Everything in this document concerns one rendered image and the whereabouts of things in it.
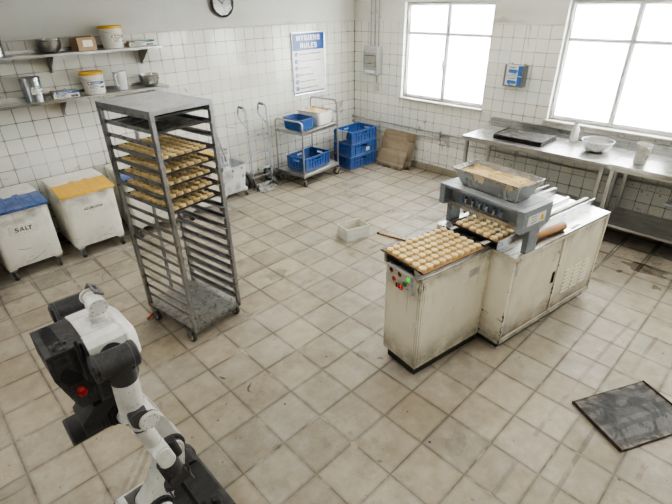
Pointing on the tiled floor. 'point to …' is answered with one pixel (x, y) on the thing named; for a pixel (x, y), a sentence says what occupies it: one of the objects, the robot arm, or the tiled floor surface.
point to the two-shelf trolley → (303, 147)
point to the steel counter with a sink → (619, 161)
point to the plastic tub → (353, 230)
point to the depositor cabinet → (538, 275)
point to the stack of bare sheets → (629, 415)
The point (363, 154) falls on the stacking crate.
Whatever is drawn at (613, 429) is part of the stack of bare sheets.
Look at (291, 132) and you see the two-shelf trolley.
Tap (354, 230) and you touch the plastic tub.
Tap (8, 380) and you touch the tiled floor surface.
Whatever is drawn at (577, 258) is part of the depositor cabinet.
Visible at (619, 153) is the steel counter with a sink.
